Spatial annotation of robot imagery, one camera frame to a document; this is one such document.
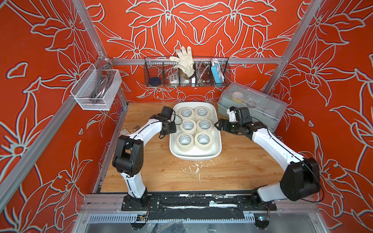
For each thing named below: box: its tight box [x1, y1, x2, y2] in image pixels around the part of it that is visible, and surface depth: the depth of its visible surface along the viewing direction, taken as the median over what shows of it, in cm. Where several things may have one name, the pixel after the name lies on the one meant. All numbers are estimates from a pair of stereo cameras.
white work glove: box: [169, 45, 196, 79], surface depth 90 cm
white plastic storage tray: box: [169, 101, 223, 161], surface depth 93 cm
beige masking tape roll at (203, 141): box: [194, 131, 213, 151], surface depth 92 cm
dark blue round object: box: [149, 76, 161, 87], surface depth 98 cm
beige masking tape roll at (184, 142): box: [175, 132, 195, 152], surface depth 92 cm
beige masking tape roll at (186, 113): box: [178, 106, 195, 120], surface depth 108 cm
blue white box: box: [210, 58, 225, 84], surface depth 89 cm
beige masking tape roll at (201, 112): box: [194, 105, 211, 121], surface depth 108 cm
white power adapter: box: [168, 72, 180, 84], surface depth 96 cm
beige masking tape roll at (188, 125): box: [179, 118, 197, 134], surface depth 100 cm
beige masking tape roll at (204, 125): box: [196, 118, 213, 134], surface depth 100 cm
